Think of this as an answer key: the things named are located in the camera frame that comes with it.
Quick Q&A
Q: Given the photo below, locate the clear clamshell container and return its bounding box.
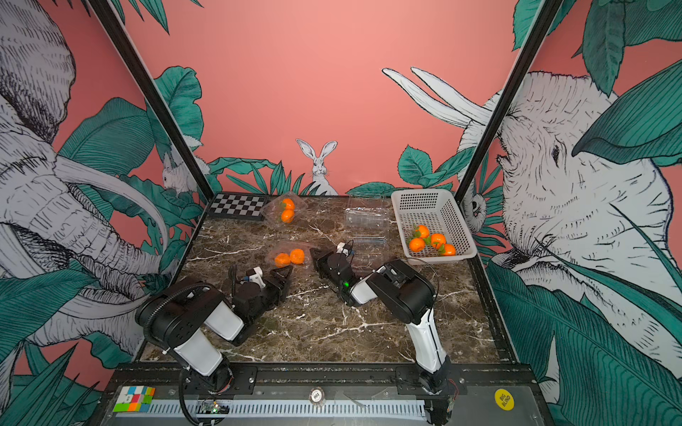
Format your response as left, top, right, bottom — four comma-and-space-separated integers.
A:
266, 241, 315, 269
345, 197, 391, 236
350, 234, 392, 269
262, 192, 309, 227

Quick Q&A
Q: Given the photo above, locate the black front rail frame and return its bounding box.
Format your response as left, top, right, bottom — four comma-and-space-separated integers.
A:
90, 362, 552, 425

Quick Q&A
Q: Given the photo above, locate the black frame post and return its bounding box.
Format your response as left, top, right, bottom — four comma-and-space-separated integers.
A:
455, 0, 562, 203
88, 0, 214, 200

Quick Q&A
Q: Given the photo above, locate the right black frame post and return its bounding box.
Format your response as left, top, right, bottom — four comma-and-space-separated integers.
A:
455, 0, 562, 203

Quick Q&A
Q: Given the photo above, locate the colourful rubik cube front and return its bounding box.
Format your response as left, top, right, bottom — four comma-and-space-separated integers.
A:
113, 385, 156, 413

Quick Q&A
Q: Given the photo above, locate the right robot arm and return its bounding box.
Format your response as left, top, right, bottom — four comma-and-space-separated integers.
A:
311, 248, 449, 377

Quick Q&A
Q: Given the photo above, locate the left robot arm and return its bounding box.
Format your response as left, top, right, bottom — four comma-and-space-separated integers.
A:
135, 264, 293, 378

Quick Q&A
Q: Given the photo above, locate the orange with leaf centre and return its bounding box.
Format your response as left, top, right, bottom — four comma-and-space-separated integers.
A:
429, 234, 447, 250

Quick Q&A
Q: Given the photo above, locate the left black frame post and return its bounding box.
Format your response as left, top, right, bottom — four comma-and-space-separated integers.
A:
88, 0, 214, 200

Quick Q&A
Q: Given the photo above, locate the white perforated plastic basket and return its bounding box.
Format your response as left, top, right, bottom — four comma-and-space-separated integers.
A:
391, 188, 478, 266

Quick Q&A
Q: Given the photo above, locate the yellow round sticker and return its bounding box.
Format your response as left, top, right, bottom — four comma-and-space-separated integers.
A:
495, 388, 515, 411

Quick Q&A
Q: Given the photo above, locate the black white checkerboard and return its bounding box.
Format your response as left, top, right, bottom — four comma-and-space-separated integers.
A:
208, 192, 270, 221

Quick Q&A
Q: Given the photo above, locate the white slotted cable duct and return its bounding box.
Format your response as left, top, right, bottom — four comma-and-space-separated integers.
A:
114, 398, 427, 421

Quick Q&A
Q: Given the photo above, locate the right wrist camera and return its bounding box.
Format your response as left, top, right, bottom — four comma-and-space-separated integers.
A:
336, 240, 354, 257

